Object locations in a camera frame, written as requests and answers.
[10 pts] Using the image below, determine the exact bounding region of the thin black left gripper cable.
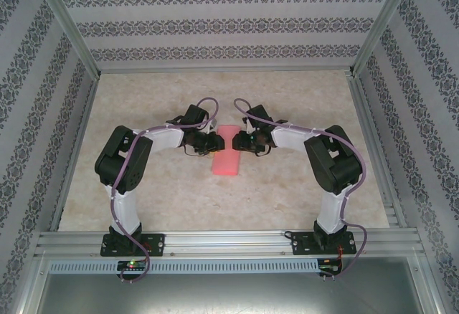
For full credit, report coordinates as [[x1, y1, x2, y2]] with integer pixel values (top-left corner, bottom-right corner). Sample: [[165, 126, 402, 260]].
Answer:
[[181, 146, 209, 158]]

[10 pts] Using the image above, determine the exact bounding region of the circuit board with green light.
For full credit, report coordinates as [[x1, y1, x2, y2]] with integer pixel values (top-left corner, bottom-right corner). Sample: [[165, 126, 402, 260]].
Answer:
[[117, 260, 148, 272]]

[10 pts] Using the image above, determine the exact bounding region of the aluminium mounting rail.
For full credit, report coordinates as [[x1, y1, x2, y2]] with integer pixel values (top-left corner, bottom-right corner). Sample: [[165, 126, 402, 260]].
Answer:
[[34, 229, 420, 257]]

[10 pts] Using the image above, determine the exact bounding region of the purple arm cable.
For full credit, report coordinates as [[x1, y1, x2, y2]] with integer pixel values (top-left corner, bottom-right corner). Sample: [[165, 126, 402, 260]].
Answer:
[[110, 97, 220, 285], [233, 98, 370, 279]]

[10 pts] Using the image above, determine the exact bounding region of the aluminium frame post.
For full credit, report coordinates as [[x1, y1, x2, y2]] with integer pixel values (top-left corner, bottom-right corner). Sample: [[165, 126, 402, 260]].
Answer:
[[346, 0, 422, 78], [30, 0, 103, 80]]

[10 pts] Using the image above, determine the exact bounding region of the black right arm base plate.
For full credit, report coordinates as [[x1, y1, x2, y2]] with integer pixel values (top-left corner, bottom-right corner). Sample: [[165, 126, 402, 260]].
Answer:
[[290, 231, 359, 257]]

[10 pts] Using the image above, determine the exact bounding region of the grey metal sheet panel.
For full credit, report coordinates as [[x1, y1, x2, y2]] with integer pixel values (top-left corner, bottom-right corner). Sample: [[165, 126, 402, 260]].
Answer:
[[35, 256, 437, 314]]

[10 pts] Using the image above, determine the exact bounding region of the thin aluminium rear bar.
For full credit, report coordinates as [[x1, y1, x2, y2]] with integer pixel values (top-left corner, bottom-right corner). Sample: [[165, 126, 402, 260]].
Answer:
[[96, 63, 354, 75]]

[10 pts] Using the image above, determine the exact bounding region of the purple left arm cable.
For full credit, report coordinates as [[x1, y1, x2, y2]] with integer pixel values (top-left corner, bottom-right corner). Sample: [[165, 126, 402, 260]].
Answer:
[[110, 97, 220, 285]]

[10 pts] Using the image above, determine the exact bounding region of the aluminium side rail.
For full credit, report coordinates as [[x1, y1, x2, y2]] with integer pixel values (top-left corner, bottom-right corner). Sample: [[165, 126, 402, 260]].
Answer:
[[349, 75, 408, 229], [48, 75, 101, 232]]

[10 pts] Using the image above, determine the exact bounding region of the pink cloth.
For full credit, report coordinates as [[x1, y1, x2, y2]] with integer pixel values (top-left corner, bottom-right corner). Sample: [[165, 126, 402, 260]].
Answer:
[[211, 124, 240, 178]]

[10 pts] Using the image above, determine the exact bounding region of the slotted grey cable duct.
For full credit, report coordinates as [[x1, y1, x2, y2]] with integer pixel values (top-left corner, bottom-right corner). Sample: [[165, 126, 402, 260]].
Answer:
[[48, 258, 320, 274]]

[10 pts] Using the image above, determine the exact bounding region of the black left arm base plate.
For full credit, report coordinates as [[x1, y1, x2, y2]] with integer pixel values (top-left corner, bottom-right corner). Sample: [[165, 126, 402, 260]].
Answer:
[[100, 233, 166, 258]]

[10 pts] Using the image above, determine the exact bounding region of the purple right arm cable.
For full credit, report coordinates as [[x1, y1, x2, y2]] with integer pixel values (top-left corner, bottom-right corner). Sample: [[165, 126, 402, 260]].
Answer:
[[233, 98, 370, 279]]

